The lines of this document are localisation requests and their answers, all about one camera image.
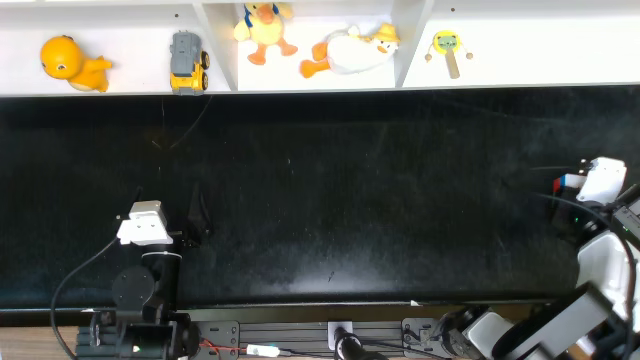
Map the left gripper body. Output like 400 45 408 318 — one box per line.
167 229 202 250

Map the grey and yellow toy truck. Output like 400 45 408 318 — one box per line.
168 30 211 97

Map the yellow rubber duck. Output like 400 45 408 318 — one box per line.
39 34 114 94

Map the yellow rattle drum toy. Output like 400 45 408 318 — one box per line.
424 29 474 80

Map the many-coloured puzzle cube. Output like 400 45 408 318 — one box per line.
552 173 587 195

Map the yellow plush duck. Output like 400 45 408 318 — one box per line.
232 2 300 67

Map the white plush duck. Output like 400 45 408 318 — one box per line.
298 22 401 80

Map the white shelf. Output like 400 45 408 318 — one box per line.
0 0 640 99

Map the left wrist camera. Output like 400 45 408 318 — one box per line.
116 199 174 247

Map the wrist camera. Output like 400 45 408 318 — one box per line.
116 199 174 247
577 156 628 205

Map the black cable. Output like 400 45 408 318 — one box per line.
534 192 639 322
49 237 121 360

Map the mounting rail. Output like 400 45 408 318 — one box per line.
197 319 451 360

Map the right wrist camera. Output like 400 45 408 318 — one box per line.
577 156 628 205

